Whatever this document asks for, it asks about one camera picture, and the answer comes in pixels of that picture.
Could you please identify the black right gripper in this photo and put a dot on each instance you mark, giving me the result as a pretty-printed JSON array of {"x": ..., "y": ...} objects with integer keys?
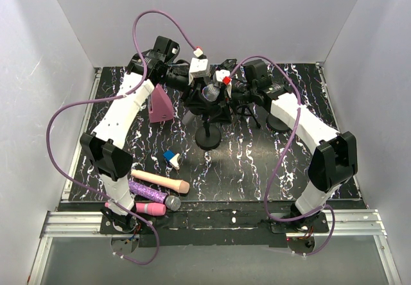
[{"x": 223, "y": 115}]

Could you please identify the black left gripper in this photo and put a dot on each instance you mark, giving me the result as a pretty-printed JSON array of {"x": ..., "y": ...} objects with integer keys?
[{"x": 195, "y": 99}]

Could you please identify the silver microphone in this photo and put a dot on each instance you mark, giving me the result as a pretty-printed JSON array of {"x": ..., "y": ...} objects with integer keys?
[{"x": 211, "y": 93}]

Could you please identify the black tripod microphone stand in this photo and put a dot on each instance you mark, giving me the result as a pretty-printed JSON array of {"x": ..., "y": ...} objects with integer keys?
[{"x": 244, "y": 110}]

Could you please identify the black round-base stand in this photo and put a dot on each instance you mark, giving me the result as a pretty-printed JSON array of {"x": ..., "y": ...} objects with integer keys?
[
  {"x": 276, "y": 125},
  {"x": 208, "y": 136}
]

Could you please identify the black tripod shock-mount stand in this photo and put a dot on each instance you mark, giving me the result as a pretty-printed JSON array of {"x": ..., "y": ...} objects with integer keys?
[{"x": 228, "y": 65}]

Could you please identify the beige microphone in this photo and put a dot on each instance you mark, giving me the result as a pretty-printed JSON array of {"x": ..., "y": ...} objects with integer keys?
[{"x": 179, "y": 186}]

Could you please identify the purple glitter microphone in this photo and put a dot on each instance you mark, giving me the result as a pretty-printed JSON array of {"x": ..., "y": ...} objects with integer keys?
[{"x": 171, "y": 202}]

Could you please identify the pink plastic microphone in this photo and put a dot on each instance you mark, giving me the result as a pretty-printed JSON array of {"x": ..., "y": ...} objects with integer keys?
[{"x": 152, "y": 209}]

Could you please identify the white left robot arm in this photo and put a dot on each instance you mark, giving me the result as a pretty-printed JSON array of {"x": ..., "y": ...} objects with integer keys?
[{"x": 104, "y": 144}]

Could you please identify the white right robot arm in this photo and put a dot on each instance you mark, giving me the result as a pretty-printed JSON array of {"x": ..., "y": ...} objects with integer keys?
[{"x": 334, "y": 155}]

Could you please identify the pink wedge-shaped box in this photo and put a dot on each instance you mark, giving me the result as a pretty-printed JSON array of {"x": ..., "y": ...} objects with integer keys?
[{"x": 160, "y": 107}]

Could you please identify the blue and white small block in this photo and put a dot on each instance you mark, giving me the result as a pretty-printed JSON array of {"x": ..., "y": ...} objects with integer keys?
[{"x": 172, "y": 159}]

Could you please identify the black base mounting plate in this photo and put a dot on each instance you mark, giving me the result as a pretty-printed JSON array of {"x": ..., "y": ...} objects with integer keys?
[{"x": 215, "y": 223}]

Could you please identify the aluminium frame rail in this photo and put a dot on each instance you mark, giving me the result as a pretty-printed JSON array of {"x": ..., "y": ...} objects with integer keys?
[{"x": 79, "y": 245}]

